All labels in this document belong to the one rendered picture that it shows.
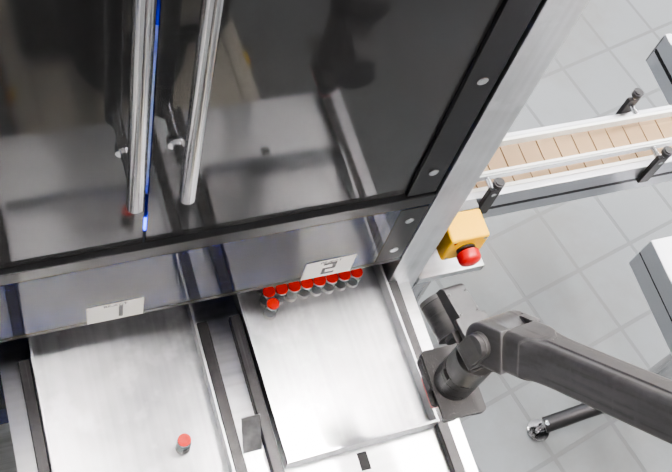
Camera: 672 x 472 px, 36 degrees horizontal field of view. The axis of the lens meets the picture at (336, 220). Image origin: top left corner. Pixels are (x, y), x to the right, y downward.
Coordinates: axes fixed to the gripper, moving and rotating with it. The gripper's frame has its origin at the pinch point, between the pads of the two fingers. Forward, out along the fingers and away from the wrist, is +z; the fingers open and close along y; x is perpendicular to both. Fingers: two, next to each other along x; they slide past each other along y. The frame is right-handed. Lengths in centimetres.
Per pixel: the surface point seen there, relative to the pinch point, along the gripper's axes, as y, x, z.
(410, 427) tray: 0.4, -0.9, 16.7
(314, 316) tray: 23.4, 7.9, 20.5
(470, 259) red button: 23.1, -17.2, 7.8
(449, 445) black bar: -3.8, -6.8, 18.2
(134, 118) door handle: 22, 41, -54
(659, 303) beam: 22, -84, 61
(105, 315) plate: 26, 43, 8
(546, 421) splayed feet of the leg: 10, -66, 101
